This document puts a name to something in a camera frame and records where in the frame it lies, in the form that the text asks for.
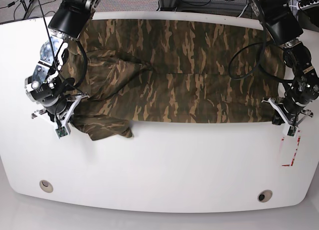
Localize camouflage T-shirt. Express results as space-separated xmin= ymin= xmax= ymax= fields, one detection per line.
xmin=73 ymin=19 xmax=286 ymax=140

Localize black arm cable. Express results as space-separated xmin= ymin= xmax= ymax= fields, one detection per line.
xmin=32 ymin=0 xmax=88 ymax=123
xmin=228 ymin=0 xmax=297 ymax=91

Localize right table cable grommet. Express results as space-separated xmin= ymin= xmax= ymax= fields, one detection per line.
xmin=257 ymin=190 xmax=273 ymax=203

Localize white power strip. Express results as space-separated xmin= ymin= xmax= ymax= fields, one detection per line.
xmin=290 ymin=0 xmax=319 ymax=10

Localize left table cable grommet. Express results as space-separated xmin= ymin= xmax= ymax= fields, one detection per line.
xmin=39 ymin=180 xmax=53 ymax=193

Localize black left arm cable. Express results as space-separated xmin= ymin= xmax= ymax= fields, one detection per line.
xmin=228 ymin=0 xmax=297 ymax=91

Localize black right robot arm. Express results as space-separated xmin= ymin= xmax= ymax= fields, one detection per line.
xmin=24 ymin=0 xmax=101 ymax=138

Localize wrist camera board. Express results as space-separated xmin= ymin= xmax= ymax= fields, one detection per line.
xmin=287 ymin=126 xmax=298 ymax=137
xmin=55 ymin=126 xmax=68 ymax=139

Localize red tape rectangle marking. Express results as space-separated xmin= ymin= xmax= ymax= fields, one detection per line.
xmin=279 ymin=130 xmax=301 ymax=167

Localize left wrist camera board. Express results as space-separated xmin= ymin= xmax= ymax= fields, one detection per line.
xmin=287 ymin=126 xmax=298 ymax=137

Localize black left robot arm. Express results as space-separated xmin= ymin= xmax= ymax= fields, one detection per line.
xmin=252 ymin=0 xmax=319 ymax=137

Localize aluminium frame cart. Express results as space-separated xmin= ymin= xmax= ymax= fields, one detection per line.
xmin=158 ymin=0 xmax=253 ymax=17

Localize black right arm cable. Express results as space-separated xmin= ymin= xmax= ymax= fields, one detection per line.
xmin=32 ymin=0 xmax=88 ymax=123

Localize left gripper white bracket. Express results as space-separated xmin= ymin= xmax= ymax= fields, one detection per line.
xmin=262 ymin=98 xmax=312 ymax=136

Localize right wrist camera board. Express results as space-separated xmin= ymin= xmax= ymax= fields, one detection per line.
xmin=55 ymin=126 xmax=68 ymax=139

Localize table cable grommet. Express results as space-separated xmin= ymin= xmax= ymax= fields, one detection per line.
xmin=39 ymin=180 xmax=53 ymax=193
xmin=257 ymin=190 xmax=273 ymax=203

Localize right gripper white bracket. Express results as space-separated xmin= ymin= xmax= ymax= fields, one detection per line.
xmin=31 ymin=93 xmax=89 ymax=135

